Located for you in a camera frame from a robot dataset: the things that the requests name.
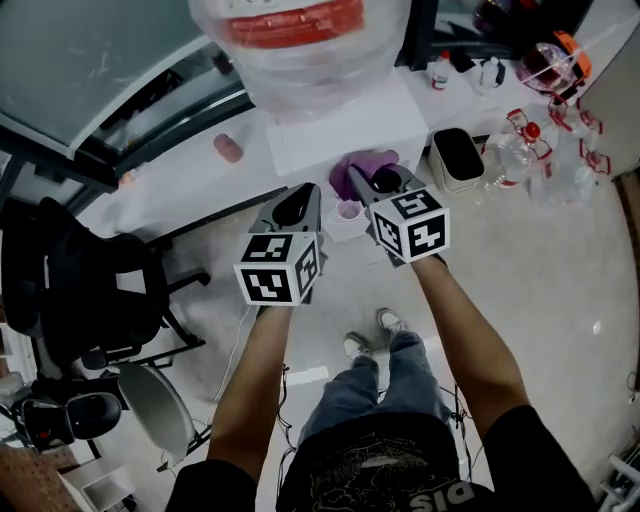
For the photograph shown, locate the pink bottle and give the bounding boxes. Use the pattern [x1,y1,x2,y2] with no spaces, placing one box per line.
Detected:
[213,133,245,164]

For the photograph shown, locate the black window frame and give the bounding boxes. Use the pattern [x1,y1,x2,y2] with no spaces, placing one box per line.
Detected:
[0,0,601,201]

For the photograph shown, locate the person's black printed t-shirt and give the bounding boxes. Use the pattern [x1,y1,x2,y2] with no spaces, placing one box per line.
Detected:
[167,404,596,512]

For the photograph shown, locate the small clear bottle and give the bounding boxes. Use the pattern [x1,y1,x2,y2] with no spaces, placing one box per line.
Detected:
[477,55,506,96]

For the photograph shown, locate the orange and black case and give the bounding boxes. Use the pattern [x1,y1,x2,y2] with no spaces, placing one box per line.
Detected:
[552,29,594,101]

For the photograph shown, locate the person's shoe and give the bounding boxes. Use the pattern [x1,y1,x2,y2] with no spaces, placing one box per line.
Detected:
[375,307,406,335]
[343,330,372,359]

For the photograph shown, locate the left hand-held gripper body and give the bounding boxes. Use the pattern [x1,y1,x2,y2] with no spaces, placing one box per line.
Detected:
[232,229,330,315]

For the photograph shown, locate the black cable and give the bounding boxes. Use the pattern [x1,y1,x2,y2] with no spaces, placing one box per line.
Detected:
[277,364,301,481]
[449,384,484,476]

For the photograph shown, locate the person's left shoe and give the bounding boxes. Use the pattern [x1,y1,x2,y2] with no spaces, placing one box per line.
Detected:
[343,330,372,359]

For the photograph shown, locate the clear water jug red label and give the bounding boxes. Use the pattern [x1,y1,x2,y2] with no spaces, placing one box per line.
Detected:
[188,0,416,121]

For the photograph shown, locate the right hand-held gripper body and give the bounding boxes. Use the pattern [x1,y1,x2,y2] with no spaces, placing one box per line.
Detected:
[359,184,451,270]

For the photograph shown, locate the person's right shoe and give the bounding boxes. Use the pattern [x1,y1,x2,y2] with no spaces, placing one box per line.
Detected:
[375,307,406,335]

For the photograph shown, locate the person's left forearm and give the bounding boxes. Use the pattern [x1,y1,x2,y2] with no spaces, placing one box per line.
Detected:
[207,304,294,484]

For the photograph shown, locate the person's right forearm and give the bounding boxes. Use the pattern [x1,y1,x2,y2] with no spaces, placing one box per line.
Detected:
[409,254,531,441]

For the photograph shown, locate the black office chair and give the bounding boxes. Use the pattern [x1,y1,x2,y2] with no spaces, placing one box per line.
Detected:
[0,197,211,371]
[9,379,124,451]

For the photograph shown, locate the white waste bin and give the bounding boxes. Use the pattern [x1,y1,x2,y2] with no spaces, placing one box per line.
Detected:
[429,128,486,194]

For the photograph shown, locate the white low ledge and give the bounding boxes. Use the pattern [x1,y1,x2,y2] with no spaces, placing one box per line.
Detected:
[74,59,591,241]

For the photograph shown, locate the grey folding chair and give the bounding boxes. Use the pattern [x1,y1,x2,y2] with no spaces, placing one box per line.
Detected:
[117,362,211,471]

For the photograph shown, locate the white water dispenser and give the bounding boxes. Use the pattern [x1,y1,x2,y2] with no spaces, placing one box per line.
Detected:
[264,94,430,244]

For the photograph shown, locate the person's blue jeans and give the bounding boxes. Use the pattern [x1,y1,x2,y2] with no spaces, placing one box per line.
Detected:
[299,329,454,451]

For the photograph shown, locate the blue plastic cup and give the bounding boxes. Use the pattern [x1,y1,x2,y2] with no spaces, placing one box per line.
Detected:
[335,198,364,221]

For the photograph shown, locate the pile of clear plastic bottles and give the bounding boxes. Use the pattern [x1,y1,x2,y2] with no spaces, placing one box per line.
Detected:
[474,107,614,206]

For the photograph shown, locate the purple cloth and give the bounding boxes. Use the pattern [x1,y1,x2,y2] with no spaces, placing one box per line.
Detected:
[328,148,401,199]

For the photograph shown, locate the white cabinet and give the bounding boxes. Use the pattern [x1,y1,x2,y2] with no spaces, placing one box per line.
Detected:
[577,19,640,179]

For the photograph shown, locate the white cable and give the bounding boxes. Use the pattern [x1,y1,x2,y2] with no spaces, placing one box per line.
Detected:
[212,304,256,406]

